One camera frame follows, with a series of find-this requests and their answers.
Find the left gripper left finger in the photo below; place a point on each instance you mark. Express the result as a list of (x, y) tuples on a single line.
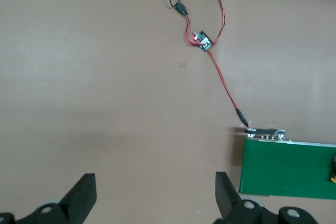
[(81, 195)]

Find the small speed controller board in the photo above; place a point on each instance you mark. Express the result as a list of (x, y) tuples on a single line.
[(203, 41)]

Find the yellow push button switch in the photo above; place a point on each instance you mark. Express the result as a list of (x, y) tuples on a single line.
[(334, 179)]

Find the green conveyor belt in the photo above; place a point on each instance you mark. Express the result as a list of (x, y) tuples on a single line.
[(283, 169)]

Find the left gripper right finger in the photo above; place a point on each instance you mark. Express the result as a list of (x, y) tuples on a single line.
[(225, 197)]

